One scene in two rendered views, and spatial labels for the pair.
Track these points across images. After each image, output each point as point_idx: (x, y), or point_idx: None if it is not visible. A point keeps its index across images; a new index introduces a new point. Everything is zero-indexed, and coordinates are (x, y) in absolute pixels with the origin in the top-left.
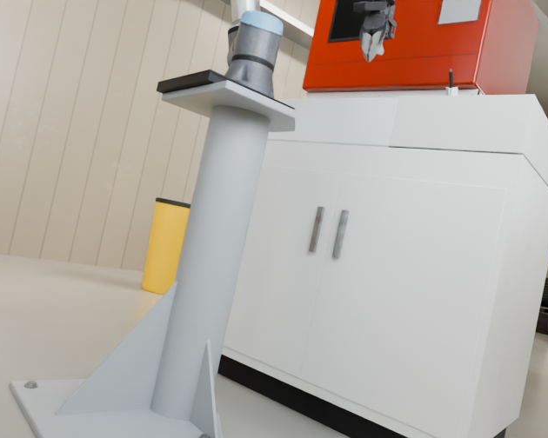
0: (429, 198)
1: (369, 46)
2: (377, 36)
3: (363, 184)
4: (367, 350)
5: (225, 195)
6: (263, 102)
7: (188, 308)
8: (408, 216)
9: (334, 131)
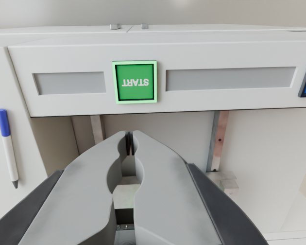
0: (10, 32)
1: (141, 179)
2: (66, 215)
3: (94, 31)
4: (88, 26)
5: None
6: None
7: None
8: (41, 30)
9: (157, 36)
